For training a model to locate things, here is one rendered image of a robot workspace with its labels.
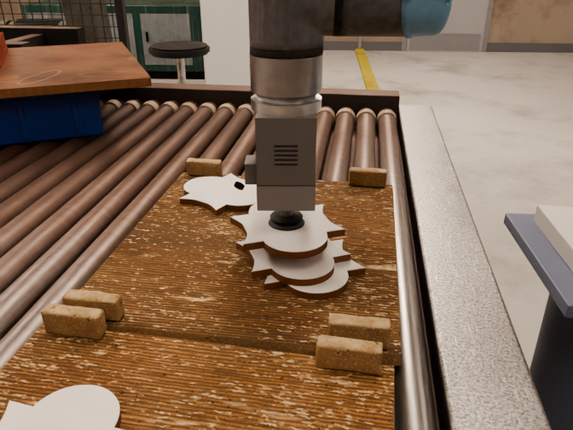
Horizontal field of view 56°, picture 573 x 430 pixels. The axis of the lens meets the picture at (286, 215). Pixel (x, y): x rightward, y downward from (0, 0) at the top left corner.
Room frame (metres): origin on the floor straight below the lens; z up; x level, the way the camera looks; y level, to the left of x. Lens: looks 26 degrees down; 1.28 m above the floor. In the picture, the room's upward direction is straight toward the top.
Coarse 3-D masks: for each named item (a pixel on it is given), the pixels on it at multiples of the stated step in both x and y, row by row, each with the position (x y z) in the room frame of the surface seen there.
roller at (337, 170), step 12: (348, 108) 1.30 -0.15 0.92; (336, 120) 1.26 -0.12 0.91; (348, 120) 1.22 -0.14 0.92; (336, 132) 1.14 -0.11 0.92; (348, 132) 1.14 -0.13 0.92; (336, 144) 1.05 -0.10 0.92; (348, 144) 1.06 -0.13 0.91; (336, 156) 0.98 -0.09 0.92; (348, 156) 1.00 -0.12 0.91; (336, 168) 0.91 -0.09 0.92; (348, 168) 0.95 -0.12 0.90; (324, 180) 0.89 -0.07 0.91; (336, 180) 0.86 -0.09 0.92
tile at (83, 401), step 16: (48, 400) 0.33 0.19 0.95; (64, 400) 0.33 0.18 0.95; (80, 400) 0.33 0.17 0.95; (96, 400) 0.33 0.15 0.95; (112, 400) 0.33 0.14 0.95; (16, 416) 0.31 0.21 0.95; (32, 416) 0.31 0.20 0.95; (48, 416) 0.31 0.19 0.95; (64, 416) 0.31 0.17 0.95; (80, 416) 0.31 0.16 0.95; (96, 416) 0.31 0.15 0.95; (112, 416) 0.31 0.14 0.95
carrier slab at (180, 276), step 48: (336, 192) 0.77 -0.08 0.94; (384, 192) 0.77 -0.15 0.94; (144, 240) 0.62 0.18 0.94; (192, 240) 0.62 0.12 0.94; (240, 240) 0.62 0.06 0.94; (336, 240) 0.62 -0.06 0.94; (384, 240) 0.62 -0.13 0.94; (96, 288) 0.51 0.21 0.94; (144, 288) 0.51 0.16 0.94; (192, 288) 0.51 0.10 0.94; (240, 288) 0.51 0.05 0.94; (384, 288) 0.51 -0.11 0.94; (192, 336) 0.43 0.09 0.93; (240, 336) 0.42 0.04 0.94; (288, 336) 0.42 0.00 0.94
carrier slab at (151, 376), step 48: (48, 336) 0.42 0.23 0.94; (144, 336) 0.42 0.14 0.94; (0, 384) 0.36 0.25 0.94; (48, 384) 0.36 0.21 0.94; (96, 384) 0.36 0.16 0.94; (144, 384) 0.36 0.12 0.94; (192, 384) 0.36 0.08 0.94; (240, 384) 0.36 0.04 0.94; (288, 384) 0.36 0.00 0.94; (336, 384) 0.36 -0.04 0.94; (384, 384) 0.36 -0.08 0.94
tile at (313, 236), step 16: (256, 208) 0.61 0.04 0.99; (320, 208) 0.61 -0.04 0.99; (240, 224) 0.57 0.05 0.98; (256, 224) 0.57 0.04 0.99; (304, 224) 0.57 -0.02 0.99; (320, 224) 0.57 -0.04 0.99; (256, 240) 0.53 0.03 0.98; (272, 240) 0.53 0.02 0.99; (288, 240) 0.53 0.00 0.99; (304, 240) 0.53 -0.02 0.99; (320, 240) 0.53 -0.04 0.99; (288, 256) 0.50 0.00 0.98; (304, 256) 0.50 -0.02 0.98
